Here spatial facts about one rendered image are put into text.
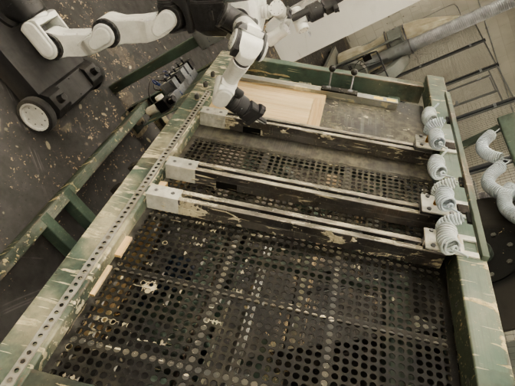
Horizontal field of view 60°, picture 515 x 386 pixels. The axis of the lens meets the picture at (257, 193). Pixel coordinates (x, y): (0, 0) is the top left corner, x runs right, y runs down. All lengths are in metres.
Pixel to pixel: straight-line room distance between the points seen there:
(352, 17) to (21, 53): 4.19
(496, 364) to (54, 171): 2.22
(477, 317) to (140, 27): 1.85
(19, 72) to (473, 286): 2.23
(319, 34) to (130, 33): 3.95
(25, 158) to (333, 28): 4.32
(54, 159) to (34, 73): 0.46
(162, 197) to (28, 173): 1.08
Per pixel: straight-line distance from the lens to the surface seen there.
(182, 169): 1.81
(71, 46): 2.58
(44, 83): 2.66
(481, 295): 1.54
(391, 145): 2.11
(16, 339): 1.40
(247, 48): 1.67
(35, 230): 2.29
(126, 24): 2.37
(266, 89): 2.53
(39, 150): 2.68
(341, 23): 5.98
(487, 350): 1.42
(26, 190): 2.55
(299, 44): 6.12
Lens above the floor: 2.04
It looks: 28 degrees down
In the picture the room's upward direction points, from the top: 71 degrees clockwise
